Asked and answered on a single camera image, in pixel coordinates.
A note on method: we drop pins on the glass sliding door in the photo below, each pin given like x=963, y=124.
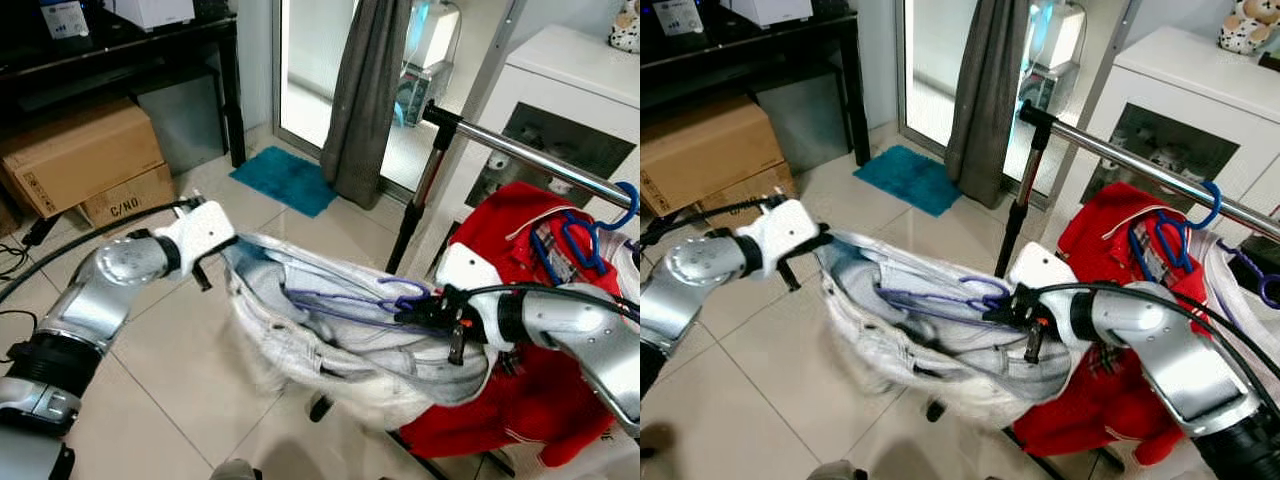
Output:
x=277, y=70
x=902, y=70

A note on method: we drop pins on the blue plastic hanger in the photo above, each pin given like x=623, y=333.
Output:
x=1218, y=205
x=634, y=205

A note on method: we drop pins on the white shirt purple trim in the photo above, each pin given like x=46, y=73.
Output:
x=630, y=280
x=1235, y=290

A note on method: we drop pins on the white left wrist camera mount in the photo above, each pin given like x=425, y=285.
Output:
x=200, y=232
x=785, y=230

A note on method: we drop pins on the purple plastic hanger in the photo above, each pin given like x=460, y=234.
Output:
x=940, y=296
x=1245, y=264
x=350, y=297

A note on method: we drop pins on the small blue white box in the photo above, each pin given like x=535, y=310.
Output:
x=65, y=18
x=680, y=17

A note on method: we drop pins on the spotted plush toy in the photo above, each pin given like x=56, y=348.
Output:
x=627, y=30
x=1248, y=30

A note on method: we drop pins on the small printed cardboard box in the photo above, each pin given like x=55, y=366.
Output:
x=125, y=195
x=760, y=185

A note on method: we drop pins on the chrome clothes rack rail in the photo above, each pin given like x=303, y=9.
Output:
x=520, y=150
x=1120, y=155

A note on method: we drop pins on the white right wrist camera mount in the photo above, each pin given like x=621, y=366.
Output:
x=1040, y=270
x=465, y=270

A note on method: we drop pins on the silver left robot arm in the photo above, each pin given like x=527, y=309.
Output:
x=120, y=265
x=700, y=270

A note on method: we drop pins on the teal bath mat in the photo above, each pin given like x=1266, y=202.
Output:
x=285, y=180
x=905, y=180

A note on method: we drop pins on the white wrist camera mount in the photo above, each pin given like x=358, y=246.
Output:
x=1040, y=270
x=785, y=230
x=200, y=232
x=465, y=270

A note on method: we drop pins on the white denim jacket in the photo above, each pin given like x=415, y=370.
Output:
x=330, y=360
x=920, y=360

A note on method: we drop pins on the black clothes rack stand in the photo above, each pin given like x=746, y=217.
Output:
x=1019, y=195
x=420, y=195

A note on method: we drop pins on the dark grey curtain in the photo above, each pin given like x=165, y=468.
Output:
x=985, y=100
x=365, y=100

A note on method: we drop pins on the red jacket white stripes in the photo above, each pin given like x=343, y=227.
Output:
x=1090, y=410
x=500, y=420

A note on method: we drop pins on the white cabinet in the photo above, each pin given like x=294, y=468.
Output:
x=580, y=70
x=1190, y=80

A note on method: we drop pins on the black table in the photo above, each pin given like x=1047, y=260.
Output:
x=740, y=50
x=120, y=50

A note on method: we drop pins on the large plain cardboard box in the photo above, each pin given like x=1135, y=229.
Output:
x=705, y=150
x=80, y=155

